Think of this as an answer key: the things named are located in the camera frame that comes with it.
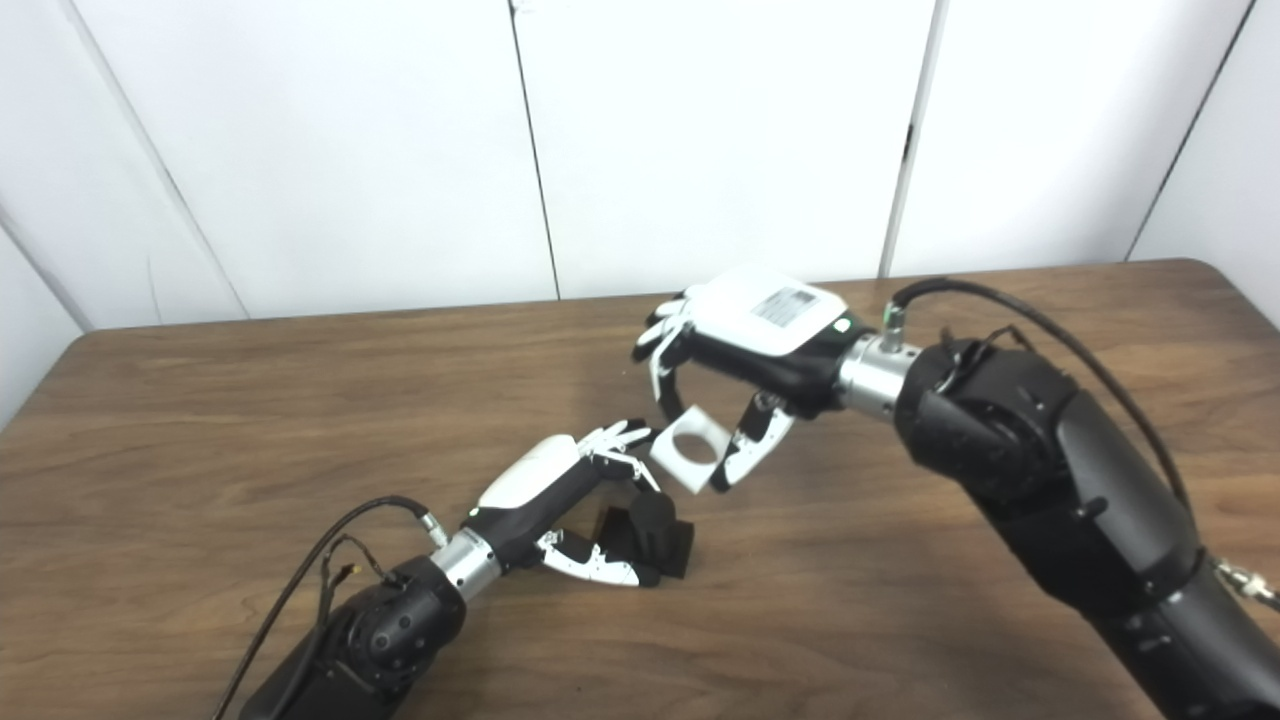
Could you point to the white square piece with hole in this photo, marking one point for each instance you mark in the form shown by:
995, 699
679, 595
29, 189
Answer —
665, 457

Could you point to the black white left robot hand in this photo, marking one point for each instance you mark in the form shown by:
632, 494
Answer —
530, 475

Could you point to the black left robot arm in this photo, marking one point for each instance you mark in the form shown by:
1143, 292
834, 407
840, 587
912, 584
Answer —
380, 640

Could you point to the black peg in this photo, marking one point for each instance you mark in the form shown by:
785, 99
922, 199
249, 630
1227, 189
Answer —
660, 535

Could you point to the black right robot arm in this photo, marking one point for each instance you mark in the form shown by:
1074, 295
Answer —
1050, 470

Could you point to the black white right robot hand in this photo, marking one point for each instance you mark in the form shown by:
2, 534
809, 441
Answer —
760, 330

